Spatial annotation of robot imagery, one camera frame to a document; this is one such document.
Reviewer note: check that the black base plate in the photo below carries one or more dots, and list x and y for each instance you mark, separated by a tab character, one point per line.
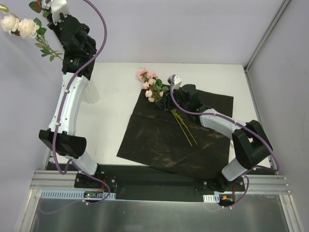
143	183

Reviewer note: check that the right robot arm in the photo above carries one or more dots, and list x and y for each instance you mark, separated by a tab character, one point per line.
250	142

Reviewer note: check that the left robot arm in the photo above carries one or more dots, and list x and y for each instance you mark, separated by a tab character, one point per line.
60	136

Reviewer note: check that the green leafy flower stem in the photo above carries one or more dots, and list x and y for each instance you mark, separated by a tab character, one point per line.
40	7

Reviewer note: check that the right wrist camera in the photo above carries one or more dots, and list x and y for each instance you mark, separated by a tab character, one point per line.
175	82

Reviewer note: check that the white peony flower stem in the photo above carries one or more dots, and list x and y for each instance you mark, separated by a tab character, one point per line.
28	29

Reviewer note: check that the white cable duct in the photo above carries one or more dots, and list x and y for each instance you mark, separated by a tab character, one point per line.
211	198
77	195

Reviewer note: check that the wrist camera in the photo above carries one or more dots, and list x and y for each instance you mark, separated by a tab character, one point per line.
175	82
57	7

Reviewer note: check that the aluminium rail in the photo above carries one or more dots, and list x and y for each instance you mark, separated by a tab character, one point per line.
258	184

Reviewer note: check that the right white cable duct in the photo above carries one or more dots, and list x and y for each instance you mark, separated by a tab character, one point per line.
211	198

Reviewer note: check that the left white cable duct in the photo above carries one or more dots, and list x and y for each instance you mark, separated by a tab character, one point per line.
77	195

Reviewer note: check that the left aluminium frame post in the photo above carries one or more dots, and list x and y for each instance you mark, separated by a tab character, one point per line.
54	29

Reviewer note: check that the right aluminium frame post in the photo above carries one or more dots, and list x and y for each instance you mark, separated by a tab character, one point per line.
266	35

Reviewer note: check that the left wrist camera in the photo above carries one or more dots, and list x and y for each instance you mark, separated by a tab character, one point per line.
57	7

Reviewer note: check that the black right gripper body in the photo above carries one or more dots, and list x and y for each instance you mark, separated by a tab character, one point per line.
167	102

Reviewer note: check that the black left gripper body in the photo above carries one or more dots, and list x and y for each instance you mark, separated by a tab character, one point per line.
53	24

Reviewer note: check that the white ribbed vase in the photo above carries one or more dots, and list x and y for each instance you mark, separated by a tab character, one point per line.
91	94

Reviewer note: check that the aluminium frame post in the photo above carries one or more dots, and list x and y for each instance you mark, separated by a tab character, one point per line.
54	29
266	35

